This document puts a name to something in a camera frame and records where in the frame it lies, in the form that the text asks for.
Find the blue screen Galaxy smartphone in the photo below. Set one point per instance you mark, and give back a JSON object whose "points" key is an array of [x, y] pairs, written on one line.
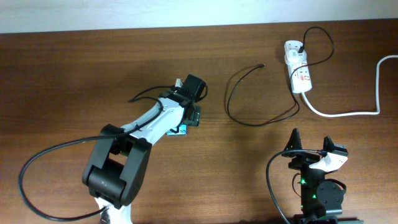
{"points": [[178, 131]]}

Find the white power strip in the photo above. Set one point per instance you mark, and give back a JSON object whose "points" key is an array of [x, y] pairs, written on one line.
{"points": [[298, 73]]}

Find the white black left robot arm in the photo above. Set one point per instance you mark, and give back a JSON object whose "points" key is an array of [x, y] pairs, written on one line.
{"points": [[117, 165]]}

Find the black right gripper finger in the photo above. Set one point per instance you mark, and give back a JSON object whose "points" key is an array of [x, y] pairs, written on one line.
{"points": [[294, 140], [328, 144]]}

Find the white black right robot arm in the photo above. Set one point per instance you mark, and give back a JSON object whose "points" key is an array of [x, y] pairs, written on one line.
{"points": [[321, 198]]}

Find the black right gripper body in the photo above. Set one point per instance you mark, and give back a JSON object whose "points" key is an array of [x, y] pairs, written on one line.
{"points": [[304, 161]]}

